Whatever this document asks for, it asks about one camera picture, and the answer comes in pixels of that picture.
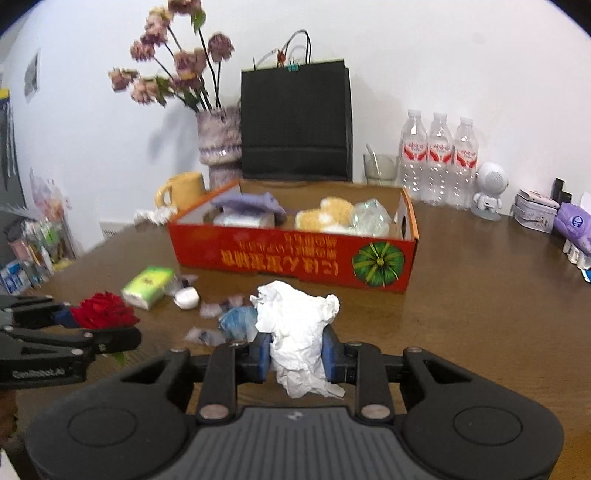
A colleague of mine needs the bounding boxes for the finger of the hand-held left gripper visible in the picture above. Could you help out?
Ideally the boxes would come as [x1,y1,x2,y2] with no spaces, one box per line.
[0,327,142,386]
[0,295,75,330]

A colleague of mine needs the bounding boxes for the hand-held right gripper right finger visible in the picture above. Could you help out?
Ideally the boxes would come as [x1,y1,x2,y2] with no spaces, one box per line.
[322,325,474,422]

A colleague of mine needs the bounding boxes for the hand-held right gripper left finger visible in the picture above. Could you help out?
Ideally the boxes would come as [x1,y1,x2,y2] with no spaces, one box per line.
[121,332,274,423]

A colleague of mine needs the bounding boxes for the red rose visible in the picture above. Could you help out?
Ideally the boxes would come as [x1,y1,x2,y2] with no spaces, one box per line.
[70,292,140,367]

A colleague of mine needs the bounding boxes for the blue plastic wrapper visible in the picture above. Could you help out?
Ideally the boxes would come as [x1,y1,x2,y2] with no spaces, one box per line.
[217,307,259,342]

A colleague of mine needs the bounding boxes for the white tissue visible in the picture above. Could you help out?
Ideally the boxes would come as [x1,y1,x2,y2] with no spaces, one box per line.
[249,280,346,398]

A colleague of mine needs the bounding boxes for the green tissue pack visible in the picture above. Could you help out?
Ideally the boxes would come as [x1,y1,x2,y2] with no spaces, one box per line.
[121,267,177,311]

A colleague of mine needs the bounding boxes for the orange cardboard box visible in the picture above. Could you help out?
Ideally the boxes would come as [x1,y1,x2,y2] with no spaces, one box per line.
[167,179,420,294]

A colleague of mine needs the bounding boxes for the pile of colourful packets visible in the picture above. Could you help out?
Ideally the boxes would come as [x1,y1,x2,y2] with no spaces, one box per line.
[0,168,78,295]

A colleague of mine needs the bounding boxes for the white earbud case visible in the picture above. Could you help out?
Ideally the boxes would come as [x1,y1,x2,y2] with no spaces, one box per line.
[173,286,201,310]

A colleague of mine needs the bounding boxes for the small crumpled white paper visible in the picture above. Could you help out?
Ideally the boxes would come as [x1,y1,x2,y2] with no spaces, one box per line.
[134,207,177,226]

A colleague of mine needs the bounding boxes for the white wipes pack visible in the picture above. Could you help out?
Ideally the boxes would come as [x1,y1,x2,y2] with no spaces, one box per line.
[213,212,278,228]

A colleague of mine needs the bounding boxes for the cream plush toy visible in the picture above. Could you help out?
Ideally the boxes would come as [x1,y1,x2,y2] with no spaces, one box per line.
[294,198,356,233]

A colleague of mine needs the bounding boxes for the clear plastic bag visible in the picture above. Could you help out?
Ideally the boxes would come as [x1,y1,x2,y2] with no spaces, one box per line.
[352,198,393,239]

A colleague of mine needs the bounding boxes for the purple cloth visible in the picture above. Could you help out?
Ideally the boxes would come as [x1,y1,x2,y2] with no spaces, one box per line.
[211,191,287,219]

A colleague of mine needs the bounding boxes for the yellow mug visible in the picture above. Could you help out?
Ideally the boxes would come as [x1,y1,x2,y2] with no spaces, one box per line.
[154,172,206,210]

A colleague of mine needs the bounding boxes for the dark cabinet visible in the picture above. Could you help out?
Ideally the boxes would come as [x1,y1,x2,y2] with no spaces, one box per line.
[0,87,27,209]

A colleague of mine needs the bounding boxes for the clear glass cup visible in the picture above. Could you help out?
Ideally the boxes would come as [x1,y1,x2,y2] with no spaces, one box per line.
[363,144,399,186]

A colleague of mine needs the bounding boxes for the red label water bottle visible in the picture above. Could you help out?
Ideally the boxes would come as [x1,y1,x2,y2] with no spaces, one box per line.
[450,117,478,210]
[425,112,455,206]
[399,109,428,201]

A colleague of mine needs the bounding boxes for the purple white ceramic vase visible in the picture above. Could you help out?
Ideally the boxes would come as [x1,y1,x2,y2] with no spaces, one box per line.
[197,106,243,191]

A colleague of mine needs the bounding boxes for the white robot figurine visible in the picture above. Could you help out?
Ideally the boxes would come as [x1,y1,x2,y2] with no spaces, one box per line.
[471,161,509,222]

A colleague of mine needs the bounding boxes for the black paper bag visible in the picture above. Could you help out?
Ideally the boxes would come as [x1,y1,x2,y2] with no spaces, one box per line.
[240,30,354,182]

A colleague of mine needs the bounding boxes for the grey tin box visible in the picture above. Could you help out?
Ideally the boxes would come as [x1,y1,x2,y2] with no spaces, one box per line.
[512,188,560,234]

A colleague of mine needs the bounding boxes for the row of small white bottles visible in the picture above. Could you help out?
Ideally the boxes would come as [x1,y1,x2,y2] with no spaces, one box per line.
[562,240,591,271]

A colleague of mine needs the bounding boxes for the purple packet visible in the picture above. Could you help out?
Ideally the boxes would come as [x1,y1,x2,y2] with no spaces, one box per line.
[553,202,591,256]

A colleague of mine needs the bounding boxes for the dried pink flowers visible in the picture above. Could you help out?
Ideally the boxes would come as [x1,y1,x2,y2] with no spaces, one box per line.
[108,0,235,113]

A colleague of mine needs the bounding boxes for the white wall vent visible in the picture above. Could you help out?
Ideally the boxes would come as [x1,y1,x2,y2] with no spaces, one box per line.
[99,220,135,239]

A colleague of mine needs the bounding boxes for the grey wall picture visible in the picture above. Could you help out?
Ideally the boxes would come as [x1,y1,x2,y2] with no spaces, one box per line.
[24,48,42,100]

